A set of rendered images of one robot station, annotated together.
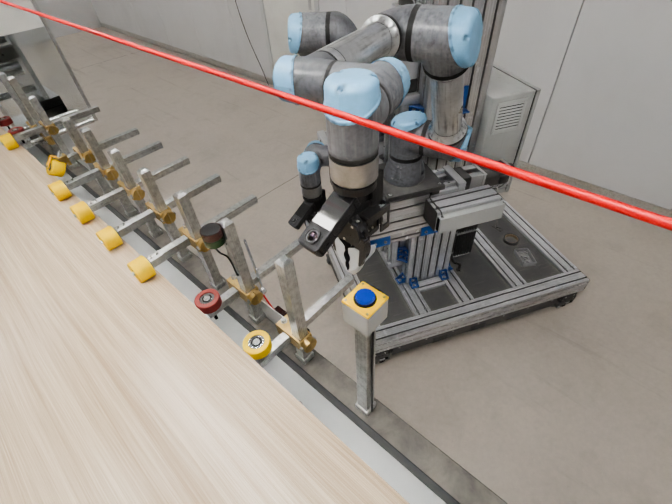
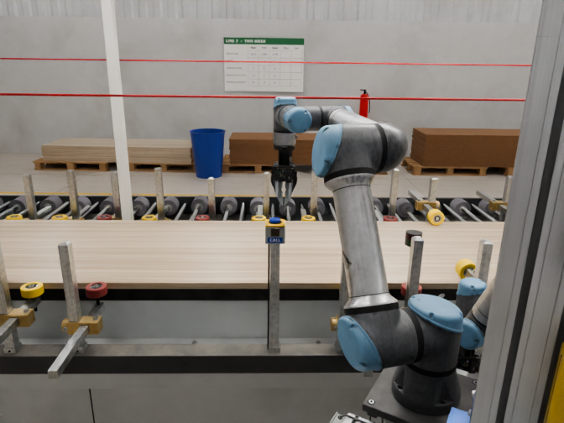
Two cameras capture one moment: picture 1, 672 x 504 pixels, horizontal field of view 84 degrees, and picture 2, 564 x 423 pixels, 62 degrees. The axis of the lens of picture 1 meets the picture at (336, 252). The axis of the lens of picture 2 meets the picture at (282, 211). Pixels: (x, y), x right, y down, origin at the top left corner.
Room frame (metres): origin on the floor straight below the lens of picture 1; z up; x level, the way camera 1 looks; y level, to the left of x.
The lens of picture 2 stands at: (1.55, -1.16, 1.77)
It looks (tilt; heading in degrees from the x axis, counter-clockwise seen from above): 18 degrees down; 133
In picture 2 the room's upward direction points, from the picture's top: 1 degrees clockwise
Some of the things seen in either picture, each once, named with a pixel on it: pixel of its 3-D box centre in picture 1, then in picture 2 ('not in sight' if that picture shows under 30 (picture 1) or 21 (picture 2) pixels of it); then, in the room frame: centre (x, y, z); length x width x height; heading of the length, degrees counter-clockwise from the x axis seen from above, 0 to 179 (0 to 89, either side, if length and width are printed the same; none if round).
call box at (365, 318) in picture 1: (365, 309); (274, 232); (0.47, -0.05, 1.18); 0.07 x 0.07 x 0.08; 45
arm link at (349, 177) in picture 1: (352, 165); (285, 138); (0.50, -0.04, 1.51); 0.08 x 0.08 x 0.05
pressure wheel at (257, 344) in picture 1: (259, 351); not in sight; (0.60, 0.25, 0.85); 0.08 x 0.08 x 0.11
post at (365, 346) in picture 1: (366, 370); (274, 297); (0.47, -0.05, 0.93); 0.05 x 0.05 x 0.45; 45
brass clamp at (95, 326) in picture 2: not in sight; (82, 325); (-0.03, -0.56, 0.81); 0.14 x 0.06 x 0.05; 45
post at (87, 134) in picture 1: (111, 176); not in sight; (1.55, 1.01, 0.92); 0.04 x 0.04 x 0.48; 45
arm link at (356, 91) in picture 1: (353, 116); (285, 114); (0.51, -0.04, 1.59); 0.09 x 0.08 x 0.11; 150
